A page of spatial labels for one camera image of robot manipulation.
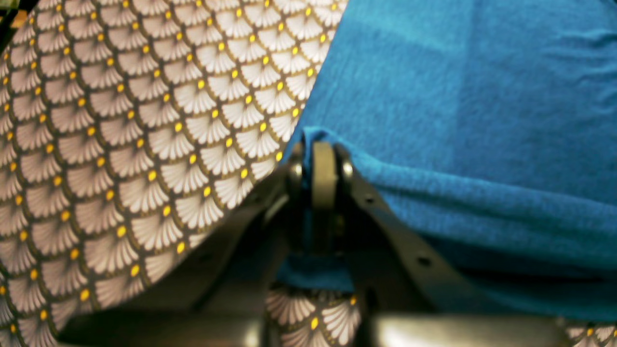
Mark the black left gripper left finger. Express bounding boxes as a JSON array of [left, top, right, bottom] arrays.
[[59, 143, 304, 347]]

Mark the blue long-sleeve T-shirt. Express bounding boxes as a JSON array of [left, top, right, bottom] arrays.
[[289, 0, 617, 321]]

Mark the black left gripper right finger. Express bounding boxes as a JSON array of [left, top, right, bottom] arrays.
[[311, 141, 569, 347]]

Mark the fan-patterned tablecloth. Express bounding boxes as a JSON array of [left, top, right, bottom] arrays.
[[1, 0, 616, 347]]

